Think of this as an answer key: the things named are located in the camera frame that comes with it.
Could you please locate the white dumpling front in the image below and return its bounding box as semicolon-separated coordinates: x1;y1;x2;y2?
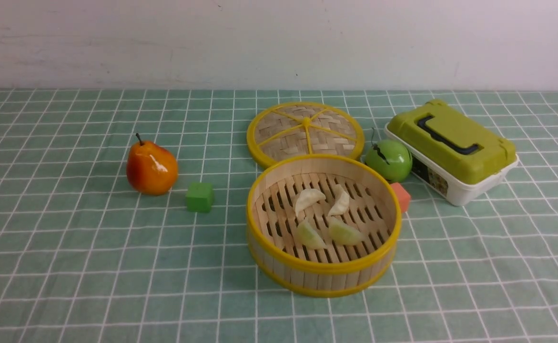
294;188;326;217

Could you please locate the white dumpling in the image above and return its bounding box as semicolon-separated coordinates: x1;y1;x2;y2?
327;184;351;216
294;188;326;217

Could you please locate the yellowish dumpling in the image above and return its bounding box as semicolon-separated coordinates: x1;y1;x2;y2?
294;217;327;250
327;217;366;247

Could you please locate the woven bamboo steamer lid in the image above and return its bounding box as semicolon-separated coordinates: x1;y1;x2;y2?
246;102;365;169

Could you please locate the bamboo steamer tray yellow rim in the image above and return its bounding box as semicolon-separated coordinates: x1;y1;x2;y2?
246;154;402;298

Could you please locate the green cube block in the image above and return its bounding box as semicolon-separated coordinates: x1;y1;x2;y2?
185;182;215;213

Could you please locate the green toy apple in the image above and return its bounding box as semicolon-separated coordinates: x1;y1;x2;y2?
364;139;413;183

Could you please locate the orange red toy pear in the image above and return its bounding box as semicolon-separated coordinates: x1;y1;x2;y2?
126;133;178;196

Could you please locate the orange cube block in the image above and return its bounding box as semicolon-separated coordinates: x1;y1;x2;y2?
390;182;411;213

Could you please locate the green white lunch box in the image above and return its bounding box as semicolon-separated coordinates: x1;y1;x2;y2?
384;99;520;206

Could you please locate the green checkered tablecloth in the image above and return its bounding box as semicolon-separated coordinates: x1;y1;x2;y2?
0;89;558;343

